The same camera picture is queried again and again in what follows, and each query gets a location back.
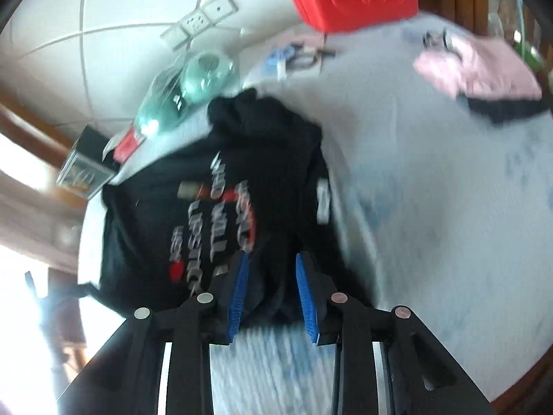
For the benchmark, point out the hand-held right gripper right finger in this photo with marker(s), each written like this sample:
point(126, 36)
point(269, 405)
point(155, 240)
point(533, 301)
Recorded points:
point(306, 298)

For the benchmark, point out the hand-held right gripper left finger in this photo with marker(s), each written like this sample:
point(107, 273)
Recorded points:
point(240, 294)

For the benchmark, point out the black printed t-shirt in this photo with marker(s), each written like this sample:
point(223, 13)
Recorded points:
point(173, 207)

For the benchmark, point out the white blue-print tablecloth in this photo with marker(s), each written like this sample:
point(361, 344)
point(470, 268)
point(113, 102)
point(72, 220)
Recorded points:
point(432, 224)

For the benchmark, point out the red tissue packet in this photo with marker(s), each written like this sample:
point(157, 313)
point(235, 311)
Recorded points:
point(125, 147)

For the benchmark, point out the dark clear-sided box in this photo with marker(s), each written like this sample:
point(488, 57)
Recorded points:
point(84, 168)

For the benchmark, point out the green items in plastic bag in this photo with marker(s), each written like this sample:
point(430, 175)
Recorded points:
point(173, 95)

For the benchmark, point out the dark cloth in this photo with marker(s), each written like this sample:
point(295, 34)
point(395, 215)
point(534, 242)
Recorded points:
point(501, 108)

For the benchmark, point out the pink cloth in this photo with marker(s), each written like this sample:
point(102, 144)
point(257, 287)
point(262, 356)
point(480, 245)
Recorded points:
point(484, 69)

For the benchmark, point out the white wall switch panel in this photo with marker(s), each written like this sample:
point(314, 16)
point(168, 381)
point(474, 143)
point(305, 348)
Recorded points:
point(175, 38)

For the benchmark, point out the white five-hole wall socket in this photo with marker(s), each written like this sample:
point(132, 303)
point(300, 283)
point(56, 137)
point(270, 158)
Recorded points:
point(196, 22)

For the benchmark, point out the white single-hole wall socket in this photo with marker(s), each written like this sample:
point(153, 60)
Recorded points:
point(220, 7)

